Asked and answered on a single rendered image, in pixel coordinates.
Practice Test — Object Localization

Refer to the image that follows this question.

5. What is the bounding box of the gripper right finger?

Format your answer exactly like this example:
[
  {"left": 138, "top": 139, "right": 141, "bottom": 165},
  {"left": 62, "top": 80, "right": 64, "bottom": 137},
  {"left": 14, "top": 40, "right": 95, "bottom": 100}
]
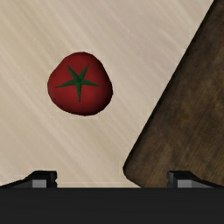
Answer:
[{"left": 166, "top": 170, "right": 224, "bottom": 189}]

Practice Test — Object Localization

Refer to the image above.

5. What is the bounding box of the flat brown board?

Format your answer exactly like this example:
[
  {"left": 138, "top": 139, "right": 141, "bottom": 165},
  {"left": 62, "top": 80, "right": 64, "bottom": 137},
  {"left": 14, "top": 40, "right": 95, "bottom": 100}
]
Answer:
[{"left": 122, "top": 0, "right": 224, "bottom": 189}]

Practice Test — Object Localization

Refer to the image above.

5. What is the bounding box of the red tomato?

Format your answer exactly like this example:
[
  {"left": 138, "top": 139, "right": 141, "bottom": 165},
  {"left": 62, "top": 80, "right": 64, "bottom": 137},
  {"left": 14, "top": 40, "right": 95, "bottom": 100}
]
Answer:
[{"left": 46, "top": 51, "right": 114, "bottom": 116}]

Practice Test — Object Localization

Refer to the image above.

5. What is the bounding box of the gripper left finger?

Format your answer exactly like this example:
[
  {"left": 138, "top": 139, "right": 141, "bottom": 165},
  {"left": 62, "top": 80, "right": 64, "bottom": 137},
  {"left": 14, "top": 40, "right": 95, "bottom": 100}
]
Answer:
[{"left": 0, "top": 170, "right": 59, "bottom": 189}]

